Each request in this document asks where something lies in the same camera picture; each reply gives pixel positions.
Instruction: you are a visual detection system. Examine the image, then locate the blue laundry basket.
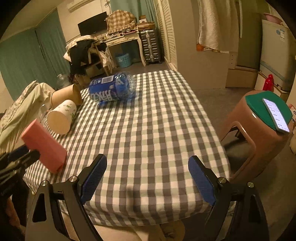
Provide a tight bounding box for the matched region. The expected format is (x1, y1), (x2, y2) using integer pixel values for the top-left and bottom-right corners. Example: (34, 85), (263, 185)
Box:
(115, 53), (132, 68)

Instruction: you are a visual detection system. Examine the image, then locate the pink faceted cup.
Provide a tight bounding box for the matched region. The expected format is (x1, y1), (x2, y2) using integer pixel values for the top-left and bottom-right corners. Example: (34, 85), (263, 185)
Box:
(21, 119), (67, 174)

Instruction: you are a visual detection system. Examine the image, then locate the red bottle on floor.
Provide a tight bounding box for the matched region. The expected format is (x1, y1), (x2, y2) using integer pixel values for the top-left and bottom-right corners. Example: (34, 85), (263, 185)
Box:
(262, 74), (274, 92)

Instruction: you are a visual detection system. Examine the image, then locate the white hanging towel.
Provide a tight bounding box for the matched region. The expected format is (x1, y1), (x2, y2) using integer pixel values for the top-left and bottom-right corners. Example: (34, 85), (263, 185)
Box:
(197, 0), (239, 52)

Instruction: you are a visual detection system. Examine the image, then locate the bed with beige bedding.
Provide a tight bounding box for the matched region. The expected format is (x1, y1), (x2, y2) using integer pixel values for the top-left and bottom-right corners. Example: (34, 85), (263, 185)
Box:
(1, 80), (55, 154)

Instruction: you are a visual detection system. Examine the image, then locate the green stool cushion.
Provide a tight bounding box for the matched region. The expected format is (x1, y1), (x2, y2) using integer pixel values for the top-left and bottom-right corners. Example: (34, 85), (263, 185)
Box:
(245, 91), (292, 133)

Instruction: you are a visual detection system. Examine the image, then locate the chair piled with clothes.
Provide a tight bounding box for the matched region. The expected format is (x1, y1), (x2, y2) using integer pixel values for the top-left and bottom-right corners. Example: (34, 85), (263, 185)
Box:
(63, 35), (113, 77)

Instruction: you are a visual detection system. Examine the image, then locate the white desk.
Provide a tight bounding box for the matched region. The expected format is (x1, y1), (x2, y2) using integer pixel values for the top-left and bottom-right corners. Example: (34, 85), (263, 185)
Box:
(104, 30), (147, 67)

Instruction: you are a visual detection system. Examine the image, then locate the brown kraft paper cup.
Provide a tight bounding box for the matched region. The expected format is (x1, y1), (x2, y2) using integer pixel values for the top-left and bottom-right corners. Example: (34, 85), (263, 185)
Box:
(51, 84), (83, 108)

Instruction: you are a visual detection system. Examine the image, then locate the teal left window curtain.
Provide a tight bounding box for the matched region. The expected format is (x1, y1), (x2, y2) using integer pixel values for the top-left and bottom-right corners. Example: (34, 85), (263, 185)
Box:
(1, 9), (70, 100)

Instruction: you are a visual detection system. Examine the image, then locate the clear plastic cup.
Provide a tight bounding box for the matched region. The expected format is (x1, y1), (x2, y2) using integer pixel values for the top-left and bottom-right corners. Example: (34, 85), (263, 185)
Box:
(38, 104), (50, 122)

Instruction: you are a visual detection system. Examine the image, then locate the white small refrigerator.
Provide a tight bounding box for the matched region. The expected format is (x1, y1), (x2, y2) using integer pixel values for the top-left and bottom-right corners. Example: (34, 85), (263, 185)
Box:
(260, 20), (295, 91)

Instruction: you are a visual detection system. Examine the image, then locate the smartphone with lit screen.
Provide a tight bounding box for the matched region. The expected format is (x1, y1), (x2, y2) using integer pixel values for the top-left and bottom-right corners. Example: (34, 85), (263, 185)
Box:
(262, 98), (290, 133)

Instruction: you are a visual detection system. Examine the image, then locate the black silver suitcase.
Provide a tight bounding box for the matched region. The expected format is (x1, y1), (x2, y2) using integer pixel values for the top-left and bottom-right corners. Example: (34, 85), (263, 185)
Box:
(139, 29), (162, 64)

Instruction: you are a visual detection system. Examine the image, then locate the white louvered wardrobe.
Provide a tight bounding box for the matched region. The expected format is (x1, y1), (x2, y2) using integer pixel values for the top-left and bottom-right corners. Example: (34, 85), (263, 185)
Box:
(153, 1), (229, 90)

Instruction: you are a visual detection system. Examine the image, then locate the black monitor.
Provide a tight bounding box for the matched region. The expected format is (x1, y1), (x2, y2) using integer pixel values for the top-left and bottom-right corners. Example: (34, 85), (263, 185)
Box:
(78, 11), (108, 36)

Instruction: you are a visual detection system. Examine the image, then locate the plaid blanket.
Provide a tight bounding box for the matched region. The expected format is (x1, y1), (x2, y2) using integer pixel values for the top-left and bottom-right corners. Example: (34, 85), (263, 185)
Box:
(106, 9), (137, 35)

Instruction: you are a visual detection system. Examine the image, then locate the white paper cup green print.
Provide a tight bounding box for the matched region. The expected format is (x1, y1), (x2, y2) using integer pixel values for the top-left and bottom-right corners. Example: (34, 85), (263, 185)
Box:
(47, 99), (77, 135)

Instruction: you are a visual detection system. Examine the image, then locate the blue labelled plastic bottle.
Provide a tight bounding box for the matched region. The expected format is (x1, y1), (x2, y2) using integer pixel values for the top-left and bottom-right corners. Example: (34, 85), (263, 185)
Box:
(88, 72), (137, 102)

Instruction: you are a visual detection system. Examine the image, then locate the pink basin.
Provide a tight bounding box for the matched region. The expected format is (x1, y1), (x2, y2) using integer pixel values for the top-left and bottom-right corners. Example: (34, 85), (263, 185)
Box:
(264, 13), (282, 25)

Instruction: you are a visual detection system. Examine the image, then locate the brown plastic stool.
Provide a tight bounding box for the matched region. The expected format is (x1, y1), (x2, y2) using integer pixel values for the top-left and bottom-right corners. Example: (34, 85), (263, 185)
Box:
(218, 90), (293, 184)

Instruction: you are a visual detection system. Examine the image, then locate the white air conditioner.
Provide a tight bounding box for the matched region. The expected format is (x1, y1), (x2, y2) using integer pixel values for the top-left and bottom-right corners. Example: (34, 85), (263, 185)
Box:
(67, 0), (93, 12)

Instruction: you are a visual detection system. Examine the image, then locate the teal right curtain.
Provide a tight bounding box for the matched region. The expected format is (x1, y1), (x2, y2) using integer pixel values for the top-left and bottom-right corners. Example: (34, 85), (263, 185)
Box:
(110, 0), (157, 22)

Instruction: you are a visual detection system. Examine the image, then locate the grey white checkered tablecloth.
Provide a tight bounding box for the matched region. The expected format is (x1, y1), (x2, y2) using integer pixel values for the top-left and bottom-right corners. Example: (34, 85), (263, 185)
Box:
(23, 70), (230, 226)

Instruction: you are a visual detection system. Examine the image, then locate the cardboard box on suitcase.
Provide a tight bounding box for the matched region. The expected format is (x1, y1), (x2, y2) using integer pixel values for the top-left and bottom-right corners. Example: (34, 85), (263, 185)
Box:
(137, 15), (155, 31)

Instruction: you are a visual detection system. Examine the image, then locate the large water jug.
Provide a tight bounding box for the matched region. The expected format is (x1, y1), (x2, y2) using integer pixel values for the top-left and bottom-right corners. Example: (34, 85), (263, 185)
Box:
(57, 74), (71, 89)

